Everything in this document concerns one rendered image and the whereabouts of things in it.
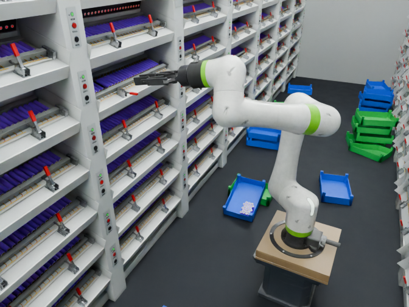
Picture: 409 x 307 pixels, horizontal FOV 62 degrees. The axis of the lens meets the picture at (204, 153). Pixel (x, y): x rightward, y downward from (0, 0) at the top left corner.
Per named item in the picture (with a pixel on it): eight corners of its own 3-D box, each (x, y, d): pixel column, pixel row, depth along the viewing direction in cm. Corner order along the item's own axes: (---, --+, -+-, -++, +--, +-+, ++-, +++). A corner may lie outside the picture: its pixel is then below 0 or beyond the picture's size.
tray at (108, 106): (173, 80, 180) (178, 64, 174) (97, 122, 132) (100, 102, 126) (142, 63, 183) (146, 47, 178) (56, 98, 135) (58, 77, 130)
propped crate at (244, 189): (252, 222, 220) (252, 215, 215) (223, 214, 228) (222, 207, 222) (266, 187, 238) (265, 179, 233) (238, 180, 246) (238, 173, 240)
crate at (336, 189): (351, 206, 235) (353, 196, 232) (321, 201, 240) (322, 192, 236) (346, 182, 261) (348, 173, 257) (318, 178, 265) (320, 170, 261)
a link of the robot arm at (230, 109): (290, 104, 132) (311, 100, 122) (289, 134, 132) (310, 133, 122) (206, 94, 116) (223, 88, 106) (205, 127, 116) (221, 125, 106)
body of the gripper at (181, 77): (195, 61, 121) (173, 64, 126) (184, 67, 115) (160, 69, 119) (199, 82, 125) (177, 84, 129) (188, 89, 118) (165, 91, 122)
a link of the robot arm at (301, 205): (298, 212, 167) (304, 180, 157) (319, 233, 154) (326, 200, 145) (276, 219, 162) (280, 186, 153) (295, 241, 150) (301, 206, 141)
